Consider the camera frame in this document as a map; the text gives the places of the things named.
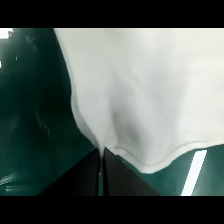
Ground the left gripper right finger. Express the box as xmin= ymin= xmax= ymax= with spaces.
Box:
xmin=102 ymin=147 xmax=162 ymax=197

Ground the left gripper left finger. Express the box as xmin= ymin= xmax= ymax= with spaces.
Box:
xmin=39 ymin=147 xmax=101 ymax=197

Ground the white T-shirt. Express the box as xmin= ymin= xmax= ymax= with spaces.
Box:
xmin=53 ymin=28 xmax=224 ymax=175

